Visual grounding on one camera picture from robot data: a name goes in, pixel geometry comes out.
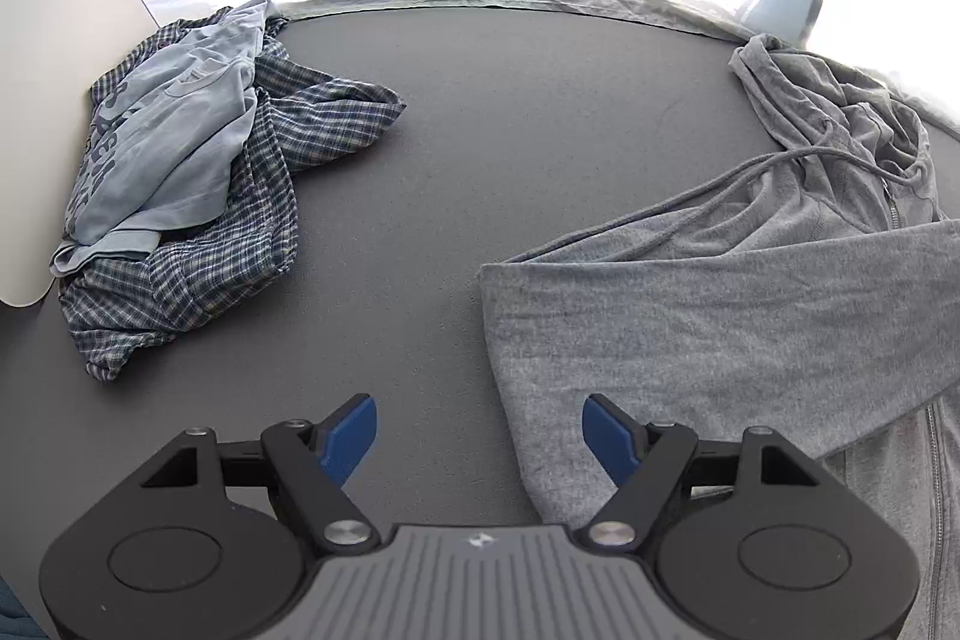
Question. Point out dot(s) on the light blue t-shirt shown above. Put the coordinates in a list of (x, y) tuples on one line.
[(165, 138)]

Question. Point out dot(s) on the white board panel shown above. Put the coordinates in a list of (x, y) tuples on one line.
[(45, 123)]

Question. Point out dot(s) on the grey zip hoodie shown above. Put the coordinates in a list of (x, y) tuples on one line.
[(712, 310)]

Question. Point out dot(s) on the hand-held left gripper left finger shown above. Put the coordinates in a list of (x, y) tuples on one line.
[(349, 437)]

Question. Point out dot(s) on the plaid checked shirt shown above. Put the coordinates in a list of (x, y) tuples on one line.
[(225, 250)]

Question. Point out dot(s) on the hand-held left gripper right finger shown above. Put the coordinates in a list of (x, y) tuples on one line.
[(607, 437)]

